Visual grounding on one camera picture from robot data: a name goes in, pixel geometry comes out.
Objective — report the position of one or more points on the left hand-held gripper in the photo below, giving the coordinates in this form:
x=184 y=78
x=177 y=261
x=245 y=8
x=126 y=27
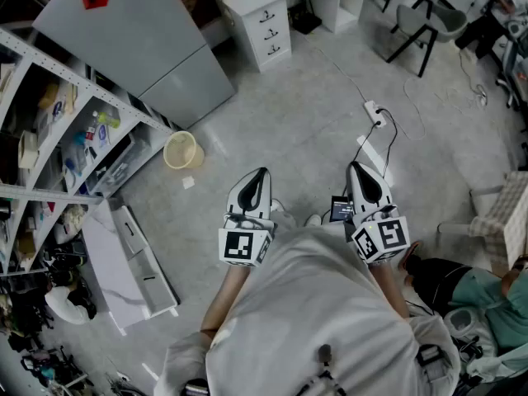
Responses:
x=247 y=243

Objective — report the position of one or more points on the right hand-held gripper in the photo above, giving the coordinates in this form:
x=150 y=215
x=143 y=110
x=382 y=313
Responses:
x=383 y=237

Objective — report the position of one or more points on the person's right forearm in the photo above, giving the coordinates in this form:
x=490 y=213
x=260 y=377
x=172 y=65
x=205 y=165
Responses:
x=389 y=291

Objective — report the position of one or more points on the person's left forearm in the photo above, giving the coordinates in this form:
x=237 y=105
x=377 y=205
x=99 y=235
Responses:
x=224 y=299

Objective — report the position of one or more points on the person's left white shoe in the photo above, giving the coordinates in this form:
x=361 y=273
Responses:
x=277 y=204

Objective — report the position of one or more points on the person's white shoe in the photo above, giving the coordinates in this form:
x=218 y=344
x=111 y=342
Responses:
x=277 y=204
x=313 y=220

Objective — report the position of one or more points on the black screen device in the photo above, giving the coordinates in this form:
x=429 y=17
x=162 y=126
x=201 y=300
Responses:
x=340 y=209

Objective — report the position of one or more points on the person's right white shoe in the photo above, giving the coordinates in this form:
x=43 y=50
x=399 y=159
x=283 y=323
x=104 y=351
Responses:
x=313 y=220

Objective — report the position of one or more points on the small white paper piece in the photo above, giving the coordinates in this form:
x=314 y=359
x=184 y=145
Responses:
x=189 y=182

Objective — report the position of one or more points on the person's white shirt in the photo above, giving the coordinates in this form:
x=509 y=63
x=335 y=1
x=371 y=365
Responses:
x=309 y=303

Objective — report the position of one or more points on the beige plastic waste basket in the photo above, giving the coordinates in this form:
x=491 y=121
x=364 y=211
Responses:
x=181 y=151

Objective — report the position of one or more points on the white power strip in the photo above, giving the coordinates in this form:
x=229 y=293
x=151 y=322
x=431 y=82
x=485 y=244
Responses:
x=373 y=113

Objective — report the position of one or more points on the checked fabric chair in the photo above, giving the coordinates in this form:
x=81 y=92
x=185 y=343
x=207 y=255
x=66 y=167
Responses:
x=515 y=204

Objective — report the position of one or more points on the white marble pattern cabinet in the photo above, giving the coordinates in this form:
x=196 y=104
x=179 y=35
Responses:
x=107 y=254

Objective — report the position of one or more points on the green clear plastic bottle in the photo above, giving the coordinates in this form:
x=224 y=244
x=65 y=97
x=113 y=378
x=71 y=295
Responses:
x=108 y=119

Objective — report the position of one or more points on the grey chair black legs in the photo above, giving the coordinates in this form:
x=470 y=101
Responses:
x=449 y=19

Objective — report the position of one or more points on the black router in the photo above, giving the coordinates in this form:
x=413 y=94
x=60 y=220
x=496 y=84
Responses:
x=305 y=19

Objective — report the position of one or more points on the grey refrigerator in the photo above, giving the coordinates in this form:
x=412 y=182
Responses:
x=136 y=35

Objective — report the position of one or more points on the white metal shelving rack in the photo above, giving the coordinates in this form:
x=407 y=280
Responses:
x=41 y=62

